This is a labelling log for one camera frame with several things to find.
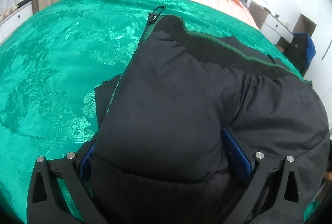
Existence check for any green satin bedspread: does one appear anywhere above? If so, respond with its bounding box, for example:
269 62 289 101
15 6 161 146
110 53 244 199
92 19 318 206
1 0 309 223

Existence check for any striped cloth on windowsill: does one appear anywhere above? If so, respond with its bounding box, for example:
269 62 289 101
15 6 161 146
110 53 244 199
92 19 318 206
0 5 18 22

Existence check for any white wardrobe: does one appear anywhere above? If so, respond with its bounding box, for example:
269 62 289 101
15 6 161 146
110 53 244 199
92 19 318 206
301 0 331 125

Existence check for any black puffer jacket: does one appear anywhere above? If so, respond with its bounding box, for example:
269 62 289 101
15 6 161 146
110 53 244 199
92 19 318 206
91 7 330 223

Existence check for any white windowsill cabinet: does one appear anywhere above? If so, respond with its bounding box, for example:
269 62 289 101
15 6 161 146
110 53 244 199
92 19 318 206
1 2 33 43

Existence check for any black coat on chair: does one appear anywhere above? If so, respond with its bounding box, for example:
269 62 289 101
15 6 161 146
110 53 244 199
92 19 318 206
284 34 309 76

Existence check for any blue garment on chair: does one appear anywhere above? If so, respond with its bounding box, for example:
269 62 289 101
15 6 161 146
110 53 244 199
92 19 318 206
294 33 316 68

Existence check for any white bedside cabinet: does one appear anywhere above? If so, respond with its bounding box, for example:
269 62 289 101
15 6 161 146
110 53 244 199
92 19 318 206
248 1 293 45

